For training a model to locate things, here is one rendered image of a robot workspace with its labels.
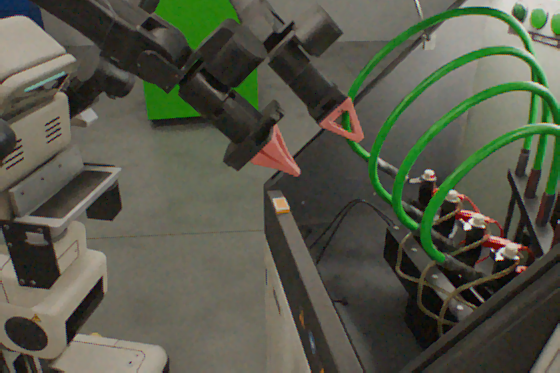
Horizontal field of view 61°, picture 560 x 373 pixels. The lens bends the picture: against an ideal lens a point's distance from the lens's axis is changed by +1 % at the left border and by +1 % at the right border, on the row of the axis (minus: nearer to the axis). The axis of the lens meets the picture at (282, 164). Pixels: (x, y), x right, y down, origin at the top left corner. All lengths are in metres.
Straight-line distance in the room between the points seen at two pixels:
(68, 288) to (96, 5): 0.76
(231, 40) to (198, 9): 3.36
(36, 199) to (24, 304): 0.25
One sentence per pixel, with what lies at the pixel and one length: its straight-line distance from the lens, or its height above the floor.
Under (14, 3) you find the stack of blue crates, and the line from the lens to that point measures 6.89.
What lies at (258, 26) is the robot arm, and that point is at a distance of 0.83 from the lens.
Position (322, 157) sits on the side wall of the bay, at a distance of 1.20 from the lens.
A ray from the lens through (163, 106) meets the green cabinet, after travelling 4.15.
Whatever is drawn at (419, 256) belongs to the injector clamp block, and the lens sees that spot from 0.96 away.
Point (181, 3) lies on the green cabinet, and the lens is 3.95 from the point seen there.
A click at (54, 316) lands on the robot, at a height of 0.79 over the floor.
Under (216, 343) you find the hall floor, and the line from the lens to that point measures 2.12.
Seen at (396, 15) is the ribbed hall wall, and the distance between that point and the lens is 7.58.
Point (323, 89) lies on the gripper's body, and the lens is 0.79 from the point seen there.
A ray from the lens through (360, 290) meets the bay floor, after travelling 1.09.
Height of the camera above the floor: 1.55
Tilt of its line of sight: 27 degrees down
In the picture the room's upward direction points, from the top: straight up
